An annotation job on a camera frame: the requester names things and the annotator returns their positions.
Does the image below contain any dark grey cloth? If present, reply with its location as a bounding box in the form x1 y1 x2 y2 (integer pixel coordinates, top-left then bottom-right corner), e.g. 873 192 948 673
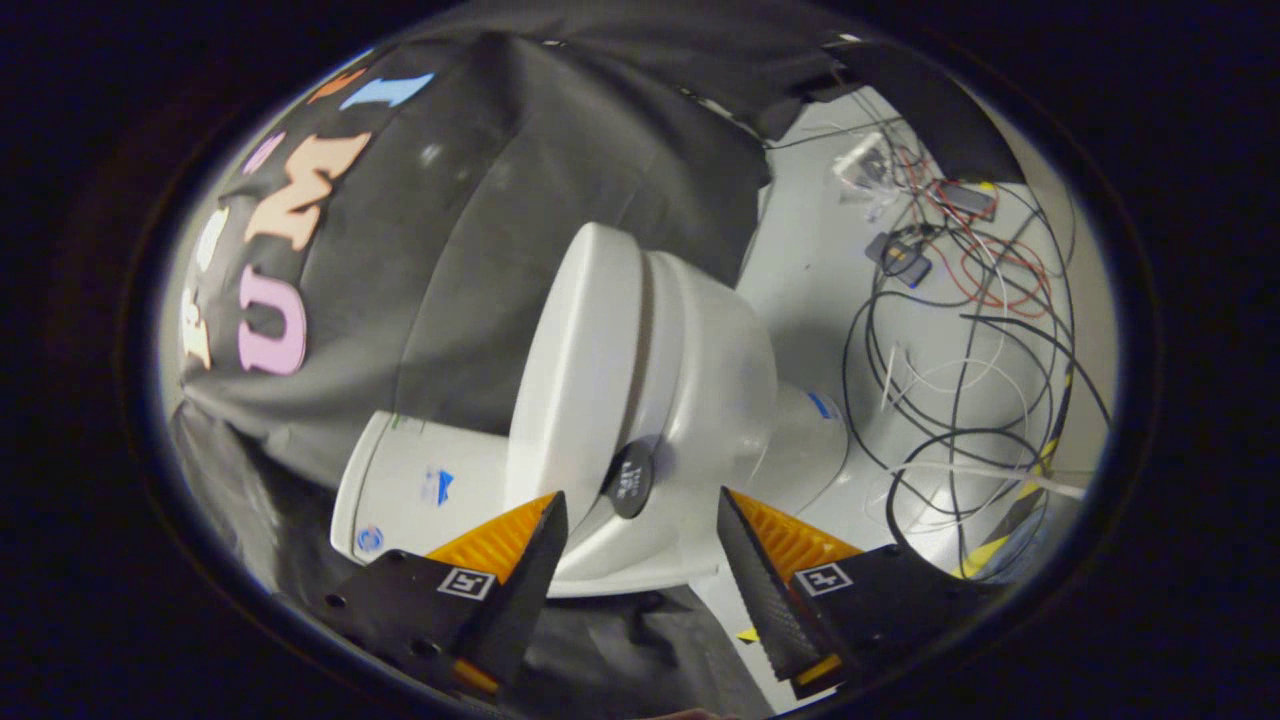
515 588 776 720

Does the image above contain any small dark blue device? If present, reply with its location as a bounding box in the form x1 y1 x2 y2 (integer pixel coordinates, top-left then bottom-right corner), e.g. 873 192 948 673
865 232 934 289

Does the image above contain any tangle of thin cables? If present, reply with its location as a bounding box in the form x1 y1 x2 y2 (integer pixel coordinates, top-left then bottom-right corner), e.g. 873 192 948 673
840 90 1113 583

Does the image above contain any black backdrop cloth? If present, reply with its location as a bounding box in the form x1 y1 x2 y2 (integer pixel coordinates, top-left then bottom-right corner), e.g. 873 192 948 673
160 10 1023 621

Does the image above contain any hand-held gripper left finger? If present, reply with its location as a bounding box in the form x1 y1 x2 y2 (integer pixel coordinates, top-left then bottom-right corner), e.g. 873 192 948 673
322 492 569 696

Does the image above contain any yellow black hazard tape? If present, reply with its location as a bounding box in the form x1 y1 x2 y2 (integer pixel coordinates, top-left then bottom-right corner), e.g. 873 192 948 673
950 370 1077 583

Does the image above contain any clear plastic bag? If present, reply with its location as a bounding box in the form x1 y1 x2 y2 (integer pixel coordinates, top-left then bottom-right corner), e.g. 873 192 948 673
835 133 893 198

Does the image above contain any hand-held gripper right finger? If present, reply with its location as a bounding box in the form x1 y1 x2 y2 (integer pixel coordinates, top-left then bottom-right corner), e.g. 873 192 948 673
716 488 1001 701

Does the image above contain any white toilet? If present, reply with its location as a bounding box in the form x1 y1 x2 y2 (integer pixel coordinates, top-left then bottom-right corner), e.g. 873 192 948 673
330 250 851 599

